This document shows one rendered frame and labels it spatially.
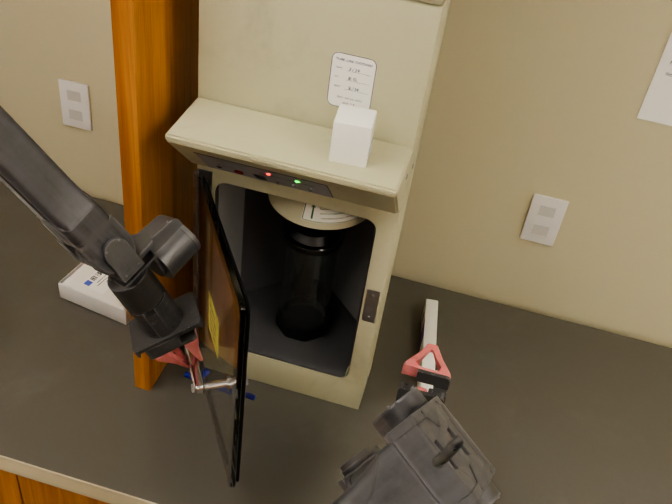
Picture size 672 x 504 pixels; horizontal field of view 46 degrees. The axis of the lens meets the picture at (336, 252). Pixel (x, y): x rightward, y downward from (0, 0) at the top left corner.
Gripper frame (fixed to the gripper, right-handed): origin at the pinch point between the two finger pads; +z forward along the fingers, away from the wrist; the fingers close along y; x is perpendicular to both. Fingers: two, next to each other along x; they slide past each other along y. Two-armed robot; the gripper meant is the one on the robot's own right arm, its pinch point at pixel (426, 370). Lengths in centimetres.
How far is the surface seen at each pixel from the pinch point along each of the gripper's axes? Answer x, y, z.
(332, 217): 20.0, 13.0, 14.3
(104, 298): 64, -22, 17
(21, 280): 84, -26, 19
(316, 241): 23.0, 4.4, 17.9
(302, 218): 24.5, 12.3, 13.1
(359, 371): 11.2, -16.6, 11.1
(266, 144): 28.0, 30.7, 3.6
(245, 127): 32.0, 30.7, 6.5
